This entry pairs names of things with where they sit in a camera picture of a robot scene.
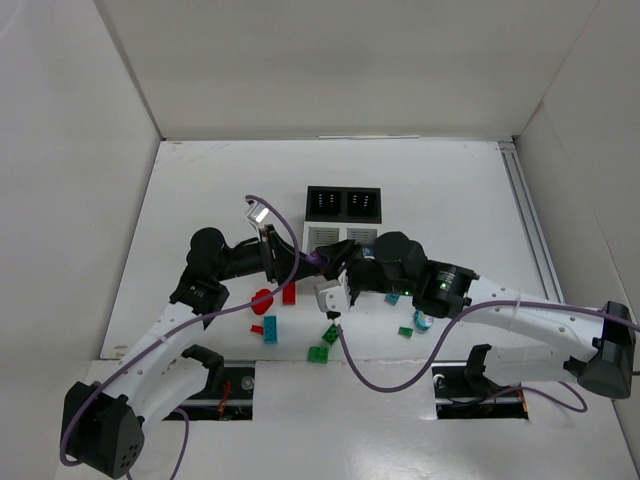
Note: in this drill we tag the small teal lego brick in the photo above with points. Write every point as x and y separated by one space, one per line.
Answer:
392 299

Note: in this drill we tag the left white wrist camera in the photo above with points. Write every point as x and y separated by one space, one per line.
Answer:
257 212

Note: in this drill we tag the blue oval printed lego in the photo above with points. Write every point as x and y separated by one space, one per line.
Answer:
422 322

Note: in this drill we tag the small green flat lego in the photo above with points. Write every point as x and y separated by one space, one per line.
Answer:
405 332

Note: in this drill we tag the red heart-shaped lego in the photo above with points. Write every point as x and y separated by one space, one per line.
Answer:
262 302

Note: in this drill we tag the small red lego piece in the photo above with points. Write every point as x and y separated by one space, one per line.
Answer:
257 329

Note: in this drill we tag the teal long lego brick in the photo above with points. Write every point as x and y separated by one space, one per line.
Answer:
270 331

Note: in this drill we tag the purple rounded lego brick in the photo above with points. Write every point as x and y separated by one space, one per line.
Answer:
316 259

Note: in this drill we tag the aluminium rail on right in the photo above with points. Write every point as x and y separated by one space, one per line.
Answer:
531 224

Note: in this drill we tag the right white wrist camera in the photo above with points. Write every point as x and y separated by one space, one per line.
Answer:
333 297

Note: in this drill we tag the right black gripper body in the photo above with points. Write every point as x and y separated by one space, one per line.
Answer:
351 270

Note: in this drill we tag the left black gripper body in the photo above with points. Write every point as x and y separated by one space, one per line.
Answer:
271 256

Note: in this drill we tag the dark green lego brick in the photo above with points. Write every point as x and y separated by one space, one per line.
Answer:
331 335

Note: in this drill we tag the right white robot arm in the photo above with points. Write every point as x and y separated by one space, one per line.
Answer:
592 347

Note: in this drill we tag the light green lego brick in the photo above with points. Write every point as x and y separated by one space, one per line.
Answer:
318 354

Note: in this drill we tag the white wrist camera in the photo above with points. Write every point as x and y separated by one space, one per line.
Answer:
333 297
257 212

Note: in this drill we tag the red rectangular lego brick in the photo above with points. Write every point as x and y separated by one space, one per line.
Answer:
289 295

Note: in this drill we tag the black two-compartment container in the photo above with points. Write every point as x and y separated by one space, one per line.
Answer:
343 204

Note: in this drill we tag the white two-compartment container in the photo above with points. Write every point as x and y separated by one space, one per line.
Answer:
323 233

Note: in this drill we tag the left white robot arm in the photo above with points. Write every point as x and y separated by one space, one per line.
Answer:
105 423

